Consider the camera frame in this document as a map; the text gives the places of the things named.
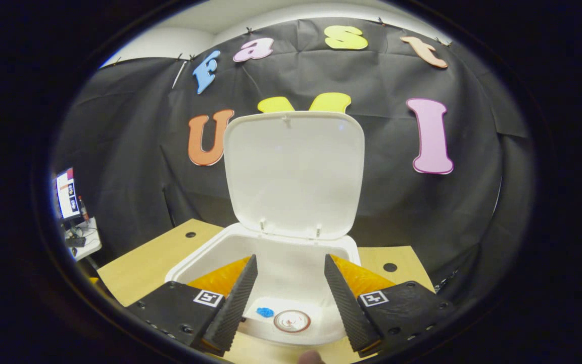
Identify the white desktop garbage bin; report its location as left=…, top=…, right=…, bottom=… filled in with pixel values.
left=165, top=111, right=366, bottom=347

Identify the computer monitor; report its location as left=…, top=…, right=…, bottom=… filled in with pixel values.
left=55, top=168, right=82, bottom=221

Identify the black backdrop cloth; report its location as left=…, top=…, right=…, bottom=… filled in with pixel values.
left=51, top=18, right=534, bottom=289

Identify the wooden desktop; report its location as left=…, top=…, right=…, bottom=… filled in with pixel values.
left=96, top=218, right=435, bottom=364

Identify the white side table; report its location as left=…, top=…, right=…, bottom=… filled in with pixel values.
left=64, top=217, right=103, bottom=261

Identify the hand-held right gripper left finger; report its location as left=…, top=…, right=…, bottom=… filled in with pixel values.
left=127, top=254, right=259, bottom=356

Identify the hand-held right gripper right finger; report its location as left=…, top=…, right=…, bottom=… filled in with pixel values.
left=324, top=254, right=456, bottom=357

